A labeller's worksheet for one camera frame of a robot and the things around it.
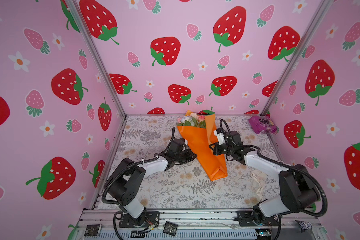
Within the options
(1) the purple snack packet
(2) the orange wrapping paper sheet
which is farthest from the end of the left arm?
(1) the purple snack packet

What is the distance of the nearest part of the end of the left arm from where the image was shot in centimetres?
68

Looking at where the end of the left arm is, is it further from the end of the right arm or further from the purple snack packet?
the purple snack packet
